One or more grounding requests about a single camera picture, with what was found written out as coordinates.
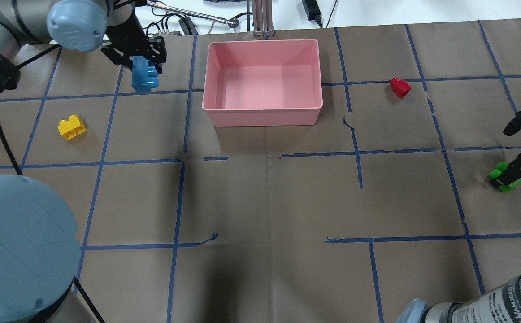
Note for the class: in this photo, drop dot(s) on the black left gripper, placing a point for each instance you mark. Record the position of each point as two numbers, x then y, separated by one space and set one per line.
125 35

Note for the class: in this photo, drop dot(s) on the green toy block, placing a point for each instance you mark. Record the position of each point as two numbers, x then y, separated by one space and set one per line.
505 189

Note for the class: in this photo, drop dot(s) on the blue toy block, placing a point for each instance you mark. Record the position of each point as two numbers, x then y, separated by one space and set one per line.
144 75

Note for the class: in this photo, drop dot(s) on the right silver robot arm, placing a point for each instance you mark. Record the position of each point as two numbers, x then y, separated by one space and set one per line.
501 305

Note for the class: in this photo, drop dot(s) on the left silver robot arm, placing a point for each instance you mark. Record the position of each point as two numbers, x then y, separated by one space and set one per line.
38 248

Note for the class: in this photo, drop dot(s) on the pink plastic box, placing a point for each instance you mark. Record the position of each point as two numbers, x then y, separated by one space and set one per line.
261 83

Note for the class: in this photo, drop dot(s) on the silver metal rod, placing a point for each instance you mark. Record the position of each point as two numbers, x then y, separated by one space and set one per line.
233 22

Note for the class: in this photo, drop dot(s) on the yellow toy block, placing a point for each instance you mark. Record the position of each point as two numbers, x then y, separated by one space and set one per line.
71 127

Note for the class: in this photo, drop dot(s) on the brown paper table cover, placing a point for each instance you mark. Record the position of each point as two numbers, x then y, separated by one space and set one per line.
383 200

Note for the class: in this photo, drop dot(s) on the red toy block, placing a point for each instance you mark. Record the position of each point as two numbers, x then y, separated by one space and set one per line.
399 87

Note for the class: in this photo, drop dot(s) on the black power adapter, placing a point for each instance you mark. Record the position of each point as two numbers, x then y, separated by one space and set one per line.
312 11

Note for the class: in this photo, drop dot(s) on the aluminium frame post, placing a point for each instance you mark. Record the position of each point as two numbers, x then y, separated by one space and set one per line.
262 11

